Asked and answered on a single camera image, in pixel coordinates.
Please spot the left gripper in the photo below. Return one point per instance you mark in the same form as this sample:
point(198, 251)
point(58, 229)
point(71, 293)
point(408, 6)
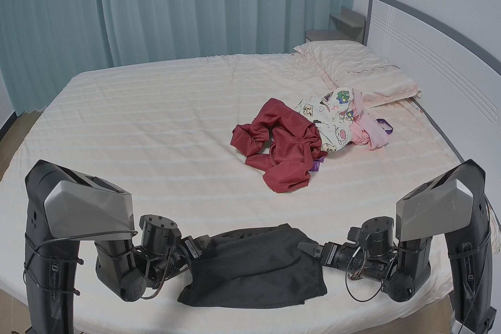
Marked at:
point(191, 250)

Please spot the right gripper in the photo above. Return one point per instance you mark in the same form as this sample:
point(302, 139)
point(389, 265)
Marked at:
point(336, 254)

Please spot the black T-shirt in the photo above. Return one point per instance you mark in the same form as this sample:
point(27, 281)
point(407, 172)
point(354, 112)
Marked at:
point(254, 266)

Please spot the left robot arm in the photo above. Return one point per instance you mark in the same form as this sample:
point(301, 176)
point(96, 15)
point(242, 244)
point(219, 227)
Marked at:
point(51, 246)

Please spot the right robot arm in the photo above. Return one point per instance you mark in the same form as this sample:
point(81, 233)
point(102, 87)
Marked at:
point(430, 246)

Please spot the bed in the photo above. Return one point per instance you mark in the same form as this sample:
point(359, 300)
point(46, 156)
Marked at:
point(156, 121)

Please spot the dark red garment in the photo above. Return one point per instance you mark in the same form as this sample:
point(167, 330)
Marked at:
point(289, 160)

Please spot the pink garment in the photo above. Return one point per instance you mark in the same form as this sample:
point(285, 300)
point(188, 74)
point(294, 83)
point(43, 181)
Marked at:
point(372, 136)

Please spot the white printed pyjama top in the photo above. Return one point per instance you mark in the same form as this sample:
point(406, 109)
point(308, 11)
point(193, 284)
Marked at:
point(332, 121)

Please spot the purple garment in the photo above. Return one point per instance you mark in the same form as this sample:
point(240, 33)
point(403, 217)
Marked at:
point(387, 129)

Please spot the cream pillow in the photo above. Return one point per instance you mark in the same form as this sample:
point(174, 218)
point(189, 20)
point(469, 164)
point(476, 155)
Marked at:
point(360, 70)

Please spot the grey bedside table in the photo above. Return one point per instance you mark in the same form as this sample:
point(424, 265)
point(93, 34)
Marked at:
point(348, 21)

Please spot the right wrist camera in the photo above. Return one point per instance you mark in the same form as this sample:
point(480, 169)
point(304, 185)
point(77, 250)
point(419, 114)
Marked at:
point(354, 234)

